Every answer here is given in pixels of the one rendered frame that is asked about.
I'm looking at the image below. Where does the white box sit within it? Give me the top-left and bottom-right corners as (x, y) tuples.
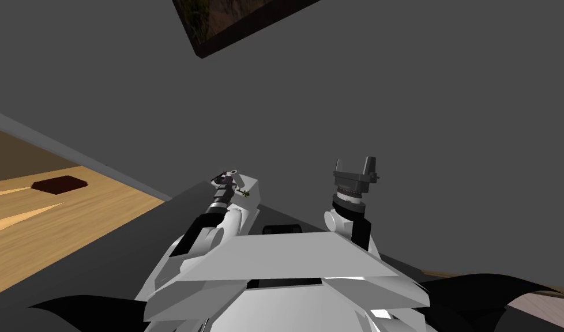
(234, 174), (261, 231)

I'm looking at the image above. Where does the dark red floor mat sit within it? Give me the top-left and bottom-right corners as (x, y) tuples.
(31, 175), (89, 195)

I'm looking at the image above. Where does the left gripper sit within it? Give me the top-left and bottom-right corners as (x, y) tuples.
(210, 169), (239, 192)

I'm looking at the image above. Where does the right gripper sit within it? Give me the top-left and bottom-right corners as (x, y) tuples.
(332, 156), (380, 194)

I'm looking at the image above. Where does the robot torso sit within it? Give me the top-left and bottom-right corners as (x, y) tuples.
(134, 224), (431, 332)

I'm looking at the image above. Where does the dark framed wall picture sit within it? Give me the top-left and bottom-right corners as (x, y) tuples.
(171, 0), (322, 59)

